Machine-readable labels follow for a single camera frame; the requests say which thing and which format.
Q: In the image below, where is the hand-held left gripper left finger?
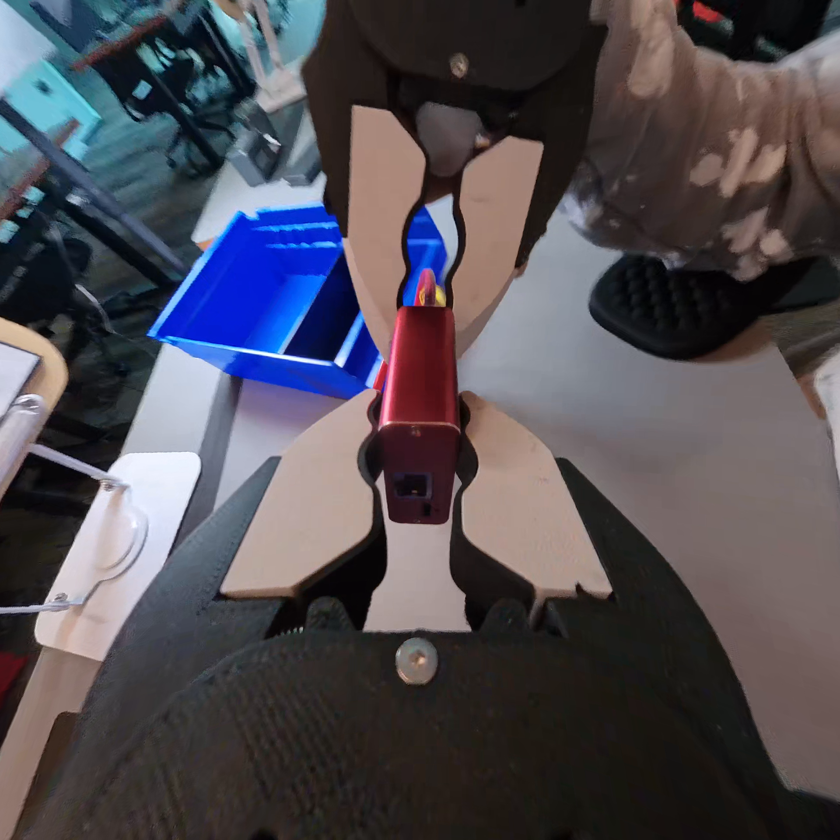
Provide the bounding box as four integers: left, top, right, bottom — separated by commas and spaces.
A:
220, 388, 388, 601

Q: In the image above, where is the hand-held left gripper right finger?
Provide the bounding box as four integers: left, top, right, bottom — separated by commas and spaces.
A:
451, 390, 614, 603

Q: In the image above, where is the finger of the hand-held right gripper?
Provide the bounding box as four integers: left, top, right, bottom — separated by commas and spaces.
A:
343, 104, 431, 352
446, 134, 547, 361

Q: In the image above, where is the blue plastic bin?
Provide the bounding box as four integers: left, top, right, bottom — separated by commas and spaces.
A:
147, 203, 452, 401

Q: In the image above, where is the red ethernet adapter box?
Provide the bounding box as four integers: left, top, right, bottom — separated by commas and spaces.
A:
375, 303, 463, 526

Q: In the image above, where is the person's right forearm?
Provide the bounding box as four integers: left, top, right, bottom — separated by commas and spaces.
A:
563, 0, 840, 284

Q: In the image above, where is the grey box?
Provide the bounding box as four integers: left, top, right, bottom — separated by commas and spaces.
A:
226, 117, 284, 186

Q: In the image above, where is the pale stand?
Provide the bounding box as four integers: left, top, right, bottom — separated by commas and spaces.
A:
241, 0, 311, 114

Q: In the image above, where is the white flat board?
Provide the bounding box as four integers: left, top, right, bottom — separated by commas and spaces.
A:
34, 451, 202, 662

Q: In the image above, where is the black bumpy pad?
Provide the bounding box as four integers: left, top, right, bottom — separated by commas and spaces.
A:
588, 255, 823, 361

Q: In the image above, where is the round wooden table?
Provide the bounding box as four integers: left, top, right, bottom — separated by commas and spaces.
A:
0, 318, 70, 501

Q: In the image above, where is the clear wire hook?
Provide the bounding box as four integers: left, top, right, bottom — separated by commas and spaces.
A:
0, 443, 150, 616

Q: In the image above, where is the black frame table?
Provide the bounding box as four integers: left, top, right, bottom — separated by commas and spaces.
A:
0, 0, 258, 283

